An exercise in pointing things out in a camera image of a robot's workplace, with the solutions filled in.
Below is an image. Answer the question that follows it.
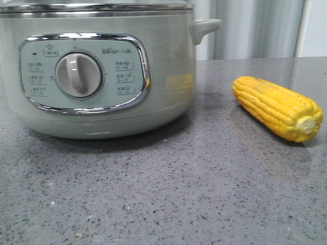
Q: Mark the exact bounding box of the yellow corn cob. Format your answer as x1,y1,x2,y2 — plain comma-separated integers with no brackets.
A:
232,76,323,142

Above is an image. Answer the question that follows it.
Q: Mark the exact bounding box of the glass pot lid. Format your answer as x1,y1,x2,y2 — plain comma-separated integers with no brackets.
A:
1,1,194,13

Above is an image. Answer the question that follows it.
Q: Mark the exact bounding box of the green electric cooking pot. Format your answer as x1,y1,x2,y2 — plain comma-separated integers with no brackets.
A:
1,9,221,139

